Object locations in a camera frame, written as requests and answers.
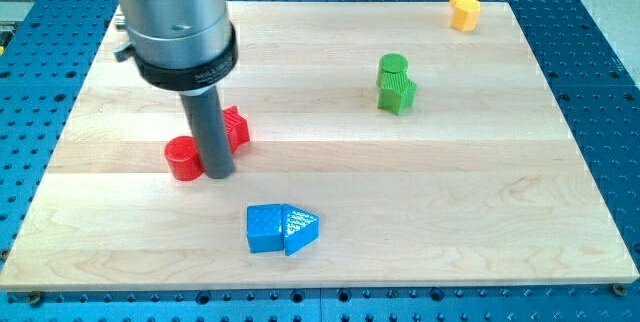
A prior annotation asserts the green star block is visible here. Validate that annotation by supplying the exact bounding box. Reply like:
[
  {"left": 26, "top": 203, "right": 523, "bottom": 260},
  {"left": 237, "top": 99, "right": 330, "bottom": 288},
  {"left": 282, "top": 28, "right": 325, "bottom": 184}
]
[{"left": 378, "top": 72, "right": 417, "bottom": 115}]

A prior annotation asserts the wooden board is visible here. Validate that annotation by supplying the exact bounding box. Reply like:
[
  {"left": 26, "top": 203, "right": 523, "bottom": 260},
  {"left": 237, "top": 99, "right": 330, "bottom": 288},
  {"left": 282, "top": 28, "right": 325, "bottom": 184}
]
[{"left": 1, "top": 2, "right": 638, "bottom": 292}]

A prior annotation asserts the blue triangle block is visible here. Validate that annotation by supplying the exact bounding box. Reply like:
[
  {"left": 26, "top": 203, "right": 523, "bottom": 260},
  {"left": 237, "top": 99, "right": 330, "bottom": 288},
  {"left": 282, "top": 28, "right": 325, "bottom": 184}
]
[{"left": 282, "top": 204, "right": 320, "bottom": 256}]

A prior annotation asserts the red star block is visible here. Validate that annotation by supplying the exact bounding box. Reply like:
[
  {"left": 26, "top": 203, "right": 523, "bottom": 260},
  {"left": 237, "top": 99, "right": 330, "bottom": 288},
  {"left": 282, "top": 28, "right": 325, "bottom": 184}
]
[{"left": 223, "top": 106, "right": 250, "bottom": 154}]

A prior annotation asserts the green cylinder block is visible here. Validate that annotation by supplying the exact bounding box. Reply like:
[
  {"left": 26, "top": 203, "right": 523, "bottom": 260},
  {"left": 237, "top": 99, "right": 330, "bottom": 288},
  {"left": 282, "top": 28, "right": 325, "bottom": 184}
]
[{"left": 376, "top": 53, "right": 409, "bottom": 87}]

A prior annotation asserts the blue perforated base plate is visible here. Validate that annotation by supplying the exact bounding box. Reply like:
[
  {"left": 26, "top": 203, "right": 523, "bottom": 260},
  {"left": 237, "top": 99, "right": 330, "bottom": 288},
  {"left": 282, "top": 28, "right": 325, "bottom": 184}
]
[{"left": 1, "top": 0, "right": 639, "bottom": 321}]

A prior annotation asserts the yellow hexagon block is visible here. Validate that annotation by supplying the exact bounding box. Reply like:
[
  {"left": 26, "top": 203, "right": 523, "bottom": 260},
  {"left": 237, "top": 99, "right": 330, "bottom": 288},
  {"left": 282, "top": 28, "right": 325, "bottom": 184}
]
[{"left": 450, "top": 0, "right": 481, "bottom": 32}]

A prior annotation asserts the red cylinder block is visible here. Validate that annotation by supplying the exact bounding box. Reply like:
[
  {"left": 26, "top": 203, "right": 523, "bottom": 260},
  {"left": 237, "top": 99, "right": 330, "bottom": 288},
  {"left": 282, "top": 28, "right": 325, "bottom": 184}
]
[{"left": 164, "top": 136, "right": 204, "bottom": 181}]

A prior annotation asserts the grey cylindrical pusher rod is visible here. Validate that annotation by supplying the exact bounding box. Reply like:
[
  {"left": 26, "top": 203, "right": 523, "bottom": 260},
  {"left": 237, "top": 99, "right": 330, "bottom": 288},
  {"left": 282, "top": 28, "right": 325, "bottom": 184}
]
[{"left": 180, "top": 86, "right": 235, "bottom": 179}]

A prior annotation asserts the blue cube block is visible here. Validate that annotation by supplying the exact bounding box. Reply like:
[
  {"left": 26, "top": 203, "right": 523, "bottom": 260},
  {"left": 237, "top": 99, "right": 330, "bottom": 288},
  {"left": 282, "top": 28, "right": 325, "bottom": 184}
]
[{"left": 246, "top": 204, "right": 284, "bottom": 253}]

